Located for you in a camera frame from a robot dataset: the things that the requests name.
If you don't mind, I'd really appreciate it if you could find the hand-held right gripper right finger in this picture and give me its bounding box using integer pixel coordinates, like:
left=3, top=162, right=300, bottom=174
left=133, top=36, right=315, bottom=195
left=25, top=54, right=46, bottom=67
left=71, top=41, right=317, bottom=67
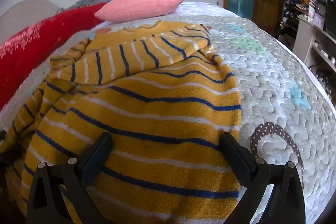
left=219, top=132, right=306, bottom=224

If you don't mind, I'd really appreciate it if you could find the red floral pillow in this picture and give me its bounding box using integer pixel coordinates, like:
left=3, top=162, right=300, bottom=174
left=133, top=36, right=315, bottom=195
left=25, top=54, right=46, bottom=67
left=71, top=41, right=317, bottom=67
left=0, top=2, right=111, bottom=111

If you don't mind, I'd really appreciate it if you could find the white shelf unit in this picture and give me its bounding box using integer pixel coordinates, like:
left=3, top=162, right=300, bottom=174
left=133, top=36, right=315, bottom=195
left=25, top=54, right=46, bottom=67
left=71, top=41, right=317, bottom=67
left=290, top=15, right=336, bottom=75

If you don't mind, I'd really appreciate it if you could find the pile of colourful clutter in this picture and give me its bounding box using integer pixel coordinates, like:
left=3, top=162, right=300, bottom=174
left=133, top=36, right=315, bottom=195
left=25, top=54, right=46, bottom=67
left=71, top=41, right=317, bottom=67
left=279, top=0, right=328, bottom=49

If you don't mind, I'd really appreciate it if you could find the white rounded headboard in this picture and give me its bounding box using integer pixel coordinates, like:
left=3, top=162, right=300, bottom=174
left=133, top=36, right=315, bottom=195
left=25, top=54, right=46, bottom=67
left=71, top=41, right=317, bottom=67
left=0, top=0, right=63, bottom=43

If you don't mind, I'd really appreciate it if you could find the quilted patterned bedspread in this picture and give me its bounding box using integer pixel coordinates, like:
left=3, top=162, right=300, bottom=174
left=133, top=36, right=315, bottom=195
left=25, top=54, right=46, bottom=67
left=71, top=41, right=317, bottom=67
left=0, top=1, right=336, bottom=224

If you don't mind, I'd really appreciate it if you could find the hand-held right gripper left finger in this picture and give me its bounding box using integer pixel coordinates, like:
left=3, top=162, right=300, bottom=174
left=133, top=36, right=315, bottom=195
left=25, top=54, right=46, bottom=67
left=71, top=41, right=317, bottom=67
left=26, top=132, right=113, bottom=224

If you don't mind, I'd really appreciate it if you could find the pink pillow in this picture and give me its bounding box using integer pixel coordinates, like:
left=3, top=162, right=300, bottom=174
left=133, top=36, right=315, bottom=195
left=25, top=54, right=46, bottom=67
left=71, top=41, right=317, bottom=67
left=94, top=0, right=184, bottom=22

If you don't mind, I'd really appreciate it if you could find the yellow striped sweater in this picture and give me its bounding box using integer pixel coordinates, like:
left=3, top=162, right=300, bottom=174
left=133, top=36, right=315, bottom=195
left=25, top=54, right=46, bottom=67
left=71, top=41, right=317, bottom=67
left=0, top=20, right=242, bottom=224

